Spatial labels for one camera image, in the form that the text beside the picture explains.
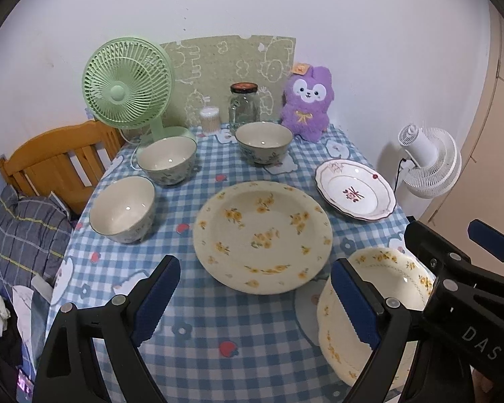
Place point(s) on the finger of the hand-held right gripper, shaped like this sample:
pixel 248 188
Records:
pixel 491 239
pixel 428 243

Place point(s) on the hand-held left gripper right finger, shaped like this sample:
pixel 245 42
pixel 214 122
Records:
pixel 355 302

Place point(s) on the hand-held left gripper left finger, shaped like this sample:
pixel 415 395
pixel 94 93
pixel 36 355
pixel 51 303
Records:
pixel 157 298

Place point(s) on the small yellow floral deep plate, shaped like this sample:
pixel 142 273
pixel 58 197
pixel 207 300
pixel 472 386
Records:
pixel 399 277

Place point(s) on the white red floral plate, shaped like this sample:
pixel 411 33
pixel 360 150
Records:
pixel 355 191

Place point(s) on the cream floral ceramic bowl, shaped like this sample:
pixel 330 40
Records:
pixel 124 208
pixel 263 136
pixel 166 157

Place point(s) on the large yellow floral plate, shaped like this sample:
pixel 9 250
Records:
pixel 260 239

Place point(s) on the blue checked tablecloth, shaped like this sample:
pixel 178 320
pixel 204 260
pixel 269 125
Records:
pixel 218 323

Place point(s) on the white fan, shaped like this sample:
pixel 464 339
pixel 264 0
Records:
pixel 432 159

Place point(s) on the grey plaid pillow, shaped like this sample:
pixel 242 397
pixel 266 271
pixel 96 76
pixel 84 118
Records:
pixel 25 235

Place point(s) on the smartphone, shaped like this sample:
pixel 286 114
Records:
pixel 24 382

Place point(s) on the dark clothing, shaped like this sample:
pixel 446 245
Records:
pixel 0 348

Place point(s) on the wooden chair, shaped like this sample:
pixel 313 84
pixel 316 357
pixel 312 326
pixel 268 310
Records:
pixel 59 159

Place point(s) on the purple plush toy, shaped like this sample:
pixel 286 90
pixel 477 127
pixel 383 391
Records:
pixel 306 109

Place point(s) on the cotton swab box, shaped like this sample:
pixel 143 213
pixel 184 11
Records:
pixel 209 121

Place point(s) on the glass jar with dark lid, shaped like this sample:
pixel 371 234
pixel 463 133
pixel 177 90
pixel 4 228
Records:
pixel 243 107

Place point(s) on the green desk fan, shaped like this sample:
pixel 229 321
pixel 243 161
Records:
pixel 117 92

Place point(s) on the green printed wall paper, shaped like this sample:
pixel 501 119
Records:
pixel 218 63

